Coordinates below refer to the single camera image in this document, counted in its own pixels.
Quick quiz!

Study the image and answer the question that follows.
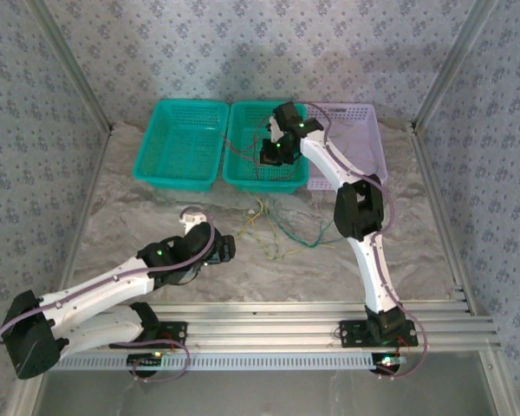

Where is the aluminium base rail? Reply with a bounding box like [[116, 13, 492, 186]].
[[25, 301, 502, 353]]

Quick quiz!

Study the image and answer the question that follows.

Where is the grey slotted cable duct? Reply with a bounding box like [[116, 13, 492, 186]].
[[47, 351, 395, 372]]

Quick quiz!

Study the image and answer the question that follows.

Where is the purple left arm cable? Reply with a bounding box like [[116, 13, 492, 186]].
[[0, 205, 218, 383]]

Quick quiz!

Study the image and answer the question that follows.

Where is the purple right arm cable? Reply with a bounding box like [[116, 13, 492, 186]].
[[302, 101, 428, 381]]

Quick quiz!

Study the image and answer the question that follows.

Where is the small black controller board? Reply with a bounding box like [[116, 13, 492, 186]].
[[372, 353, 406, 376], [127, 351, 165, 378]]

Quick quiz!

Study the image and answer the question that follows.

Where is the lilac perforated plastic basket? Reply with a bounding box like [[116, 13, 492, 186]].
[[305, 102, 390, 192]]

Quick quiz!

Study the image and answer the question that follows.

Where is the teal perforated plastic basket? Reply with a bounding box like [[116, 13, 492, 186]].
[[132, 98, 231, 195], [221, 100, 311, 195]]

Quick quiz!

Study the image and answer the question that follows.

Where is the thin yellow wire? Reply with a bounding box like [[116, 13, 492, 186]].
[[236, 197, 268, 239], [328, 123, 385, 174], [257, 216, 302, 262]]

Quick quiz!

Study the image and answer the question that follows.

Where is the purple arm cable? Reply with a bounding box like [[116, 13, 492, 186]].
[[302, 101, 428, 381], [0, 205, 218, 383]]

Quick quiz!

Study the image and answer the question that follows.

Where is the aluminium frame post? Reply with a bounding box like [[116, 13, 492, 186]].
[[25, 0, 115, 133], [410, 0, 500, 131]]

